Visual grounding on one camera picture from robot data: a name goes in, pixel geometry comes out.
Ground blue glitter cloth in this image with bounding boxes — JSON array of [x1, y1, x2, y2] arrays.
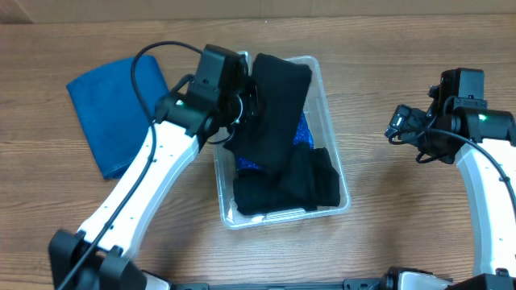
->
[[235, 113, 314, 172]]

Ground clear plastic container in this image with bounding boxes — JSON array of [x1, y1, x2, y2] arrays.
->
[[213, 56, 351, 230]]

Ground blue denim cloth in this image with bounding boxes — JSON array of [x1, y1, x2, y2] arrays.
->
[[66, 58, 148, 180]]

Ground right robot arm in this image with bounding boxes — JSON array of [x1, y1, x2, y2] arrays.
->
[[384, 105, 515, 289]]

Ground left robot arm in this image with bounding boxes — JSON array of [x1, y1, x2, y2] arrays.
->
[[48, 75, 257, 290]]

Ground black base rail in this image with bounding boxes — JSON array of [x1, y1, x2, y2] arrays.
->
[[169, 266, 456, 290]]

